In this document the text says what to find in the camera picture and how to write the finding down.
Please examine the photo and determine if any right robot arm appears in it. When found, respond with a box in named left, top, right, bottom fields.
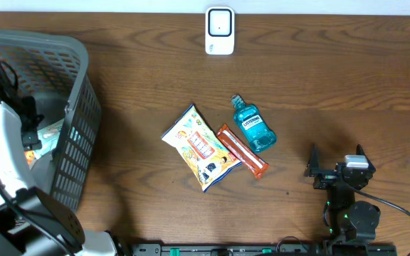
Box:
left=305, top=145, right=381, bottom=255

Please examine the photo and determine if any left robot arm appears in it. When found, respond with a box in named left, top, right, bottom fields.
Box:
left=0, top=101, right=118, bottom=255

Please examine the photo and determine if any blue mouthwash bottle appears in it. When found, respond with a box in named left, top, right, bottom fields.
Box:
left=231, top=95, right=277, bottom=153

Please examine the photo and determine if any teal wet wipes pack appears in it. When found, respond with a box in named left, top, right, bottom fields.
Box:
left=33, top=119, right=64, bottom=159

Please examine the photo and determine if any yellow snack bag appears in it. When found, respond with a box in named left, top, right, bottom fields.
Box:
left=162, top=105, right=242, bottom=192

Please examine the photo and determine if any orange Kleenex tissue pack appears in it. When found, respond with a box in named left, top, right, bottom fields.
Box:
left=24, top=151, right=38, bottom=169

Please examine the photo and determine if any grey plastic shopping basket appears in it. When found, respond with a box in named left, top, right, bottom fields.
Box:
left=0, top=29, right=102, bottom=211

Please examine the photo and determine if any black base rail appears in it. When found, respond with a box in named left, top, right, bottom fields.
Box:
left=130, top=243, right=397, bottom=256

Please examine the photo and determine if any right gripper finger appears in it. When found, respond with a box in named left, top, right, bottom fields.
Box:
left=356, top=144, right=376, bottom=173
left=304, top=144, right=320, bottom=177

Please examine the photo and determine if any red snack bar wrapper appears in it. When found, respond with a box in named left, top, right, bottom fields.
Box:
left=216, top=124, right=269, bottom=179

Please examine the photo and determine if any white barcode scanner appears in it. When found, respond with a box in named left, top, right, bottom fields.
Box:
left=205, top=6, right=235, bottom=55

